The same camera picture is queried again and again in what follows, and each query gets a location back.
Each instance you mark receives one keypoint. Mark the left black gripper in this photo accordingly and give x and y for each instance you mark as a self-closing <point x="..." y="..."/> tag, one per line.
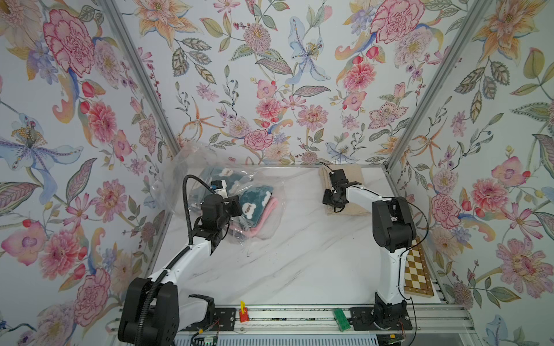
<point x="234" y="205"/>

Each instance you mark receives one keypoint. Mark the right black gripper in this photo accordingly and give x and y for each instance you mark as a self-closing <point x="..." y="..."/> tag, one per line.
<point x="325" y="199"/>

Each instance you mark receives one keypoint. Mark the beige knitted blanket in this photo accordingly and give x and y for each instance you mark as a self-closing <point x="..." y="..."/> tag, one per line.
<point x="360" y="199"/>

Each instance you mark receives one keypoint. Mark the clear plastic vacuum bag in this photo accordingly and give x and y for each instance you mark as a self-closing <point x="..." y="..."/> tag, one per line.
<point x="197" y="171"/>

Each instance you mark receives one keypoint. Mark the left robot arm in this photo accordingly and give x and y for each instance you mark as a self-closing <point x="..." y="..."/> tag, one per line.
<point x="157" y="308"/>

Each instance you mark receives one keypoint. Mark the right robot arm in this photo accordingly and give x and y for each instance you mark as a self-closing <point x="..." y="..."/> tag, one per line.
<point x="393" y="230"/>

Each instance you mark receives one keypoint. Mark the teal cloud pattern blanket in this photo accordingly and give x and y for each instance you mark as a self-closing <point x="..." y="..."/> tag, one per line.
<point x="253" y="195"/>

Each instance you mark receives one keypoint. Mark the pink folded blanket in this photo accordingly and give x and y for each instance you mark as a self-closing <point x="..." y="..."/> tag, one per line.
<point x="268" y="222"/>

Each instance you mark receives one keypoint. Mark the red yellow clamp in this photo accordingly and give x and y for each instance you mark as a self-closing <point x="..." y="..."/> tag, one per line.
<point x="243" y="313"/>

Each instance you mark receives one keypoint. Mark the wooden chessboard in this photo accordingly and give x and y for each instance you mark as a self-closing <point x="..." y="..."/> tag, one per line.
<point x="417" y="275"/>

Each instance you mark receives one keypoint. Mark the green block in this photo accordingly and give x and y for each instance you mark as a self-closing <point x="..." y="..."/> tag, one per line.
<point x="341" y="320"/>

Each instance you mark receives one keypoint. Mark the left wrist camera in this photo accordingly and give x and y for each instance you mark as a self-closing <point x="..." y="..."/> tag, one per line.
<point x="220" y="188"/>

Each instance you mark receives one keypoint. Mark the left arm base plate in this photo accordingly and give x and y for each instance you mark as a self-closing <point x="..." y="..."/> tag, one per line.
<point x="223" y="319"/>

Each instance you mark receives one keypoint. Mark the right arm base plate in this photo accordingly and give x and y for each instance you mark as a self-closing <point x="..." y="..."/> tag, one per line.
<point x="365" y="319"/>

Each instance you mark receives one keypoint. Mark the left aluminium corner post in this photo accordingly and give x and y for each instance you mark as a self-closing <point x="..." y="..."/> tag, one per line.
<point x="167" y="146"/>

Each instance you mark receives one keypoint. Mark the aluminium corner post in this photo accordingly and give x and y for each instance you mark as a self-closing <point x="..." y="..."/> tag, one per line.
<point x="167" y="146"/>
<point x="468" y="27"/>

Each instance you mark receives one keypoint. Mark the aluminium front rail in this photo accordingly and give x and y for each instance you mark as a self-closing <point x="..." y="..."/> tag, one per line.
<point x="318" y="319"/>

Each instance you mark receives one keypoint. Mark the right aluminium corner post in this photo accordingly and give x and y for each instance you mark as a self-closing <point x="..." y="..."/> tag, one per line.
<point x="468" y="27"/>

